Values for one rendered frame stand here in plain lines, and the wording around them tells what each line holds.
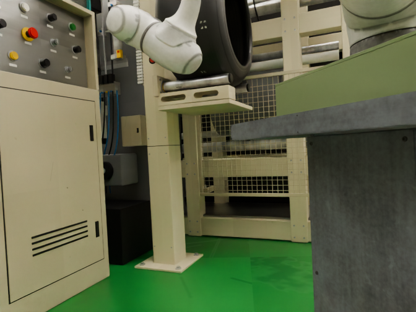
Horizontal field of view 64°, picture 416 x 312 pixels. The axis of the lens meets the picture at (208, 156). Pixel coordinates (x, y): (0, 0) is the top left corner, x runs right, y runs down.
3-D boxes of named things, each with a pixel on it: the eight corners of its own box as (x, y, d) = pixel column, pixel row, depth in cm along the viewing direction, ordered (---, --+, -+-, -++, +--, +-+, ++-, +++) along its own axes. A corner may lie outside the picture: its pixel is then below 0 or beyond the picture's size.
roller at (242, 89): (189, 89, 186) (191, 97, 188) (186, 92, 183) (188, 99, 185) (249, 82, 173) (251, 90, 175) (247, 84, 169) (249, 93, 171)
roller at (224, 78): (163, 93, 159) (160, 85, 157) (166, 89, 163) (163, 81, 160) (231, 85, 146) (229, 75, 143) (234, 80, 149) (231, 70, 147)
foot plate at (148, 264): (134, 268, 169) (134, 264, 169) (161, 252, 194) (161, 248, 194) (181, 273, 159) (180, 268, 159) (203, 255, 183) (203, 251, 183)
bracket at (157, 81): (153, 96, 155) (151, 75, 155) (190, 104, 192) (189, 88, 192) (159, 95, 154) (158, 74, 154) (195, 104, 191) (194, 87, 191)
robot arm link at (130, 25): (125, 36, 109) (156, 57, 106) (93, 28, 95) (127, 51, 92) (139, 5, 105) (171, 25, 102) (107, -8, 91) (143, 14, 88)
